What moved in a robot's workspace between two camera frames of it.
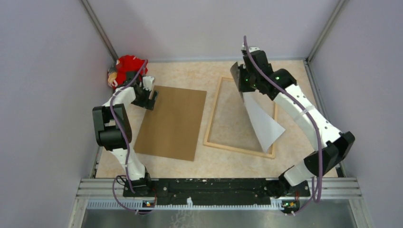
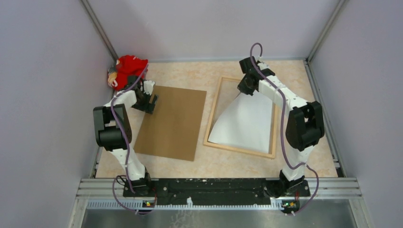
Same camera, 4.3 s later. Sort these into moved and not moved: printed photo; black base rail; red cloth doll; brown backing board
Moved: printed photo
Not moved: black base rail; brown backing board; red cloth doll
